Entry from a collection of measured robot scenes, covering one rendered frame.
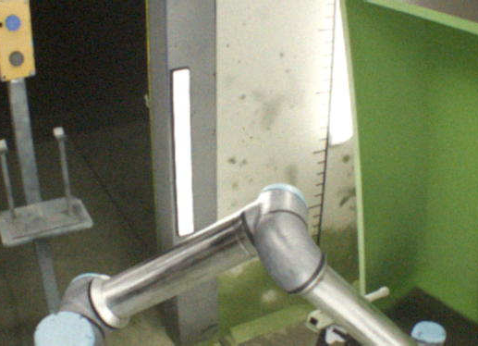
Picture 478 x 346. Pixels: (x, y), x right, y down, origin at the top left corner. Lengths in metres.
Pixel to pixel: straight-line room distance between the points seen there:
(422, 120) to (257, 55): 0.61
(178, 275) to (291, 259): 0.32
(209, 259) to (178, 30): 0.85
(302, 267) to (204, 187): 1.05
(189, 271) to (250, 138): 0.91
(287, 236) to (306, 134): 1.16
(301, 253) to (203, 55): 0.98
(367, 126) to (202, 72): 0.59
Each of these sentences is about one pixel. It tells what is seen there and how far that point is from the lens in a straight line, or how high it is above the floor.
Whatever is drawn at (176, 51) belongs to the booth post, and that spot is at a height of 1.33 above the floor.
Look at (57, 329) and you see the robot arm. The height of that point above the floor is 0.91.
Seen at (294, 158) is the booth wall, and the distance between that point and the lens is 2.40.
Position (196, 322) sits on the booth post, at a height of 0.18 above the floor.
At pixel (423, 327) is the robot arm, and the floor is 0.83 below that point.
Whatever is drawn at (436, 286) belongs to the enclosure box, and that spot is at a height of 0.52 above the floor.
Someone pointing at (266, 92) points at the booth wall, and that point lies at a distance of 2.21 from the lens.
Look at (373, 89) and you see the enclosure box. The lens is 1.79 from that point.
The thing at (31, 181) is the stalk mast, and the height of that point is 0.88.
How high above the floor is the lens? 1.90
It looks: 27 degrees down
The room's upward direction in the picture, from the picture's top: straight up
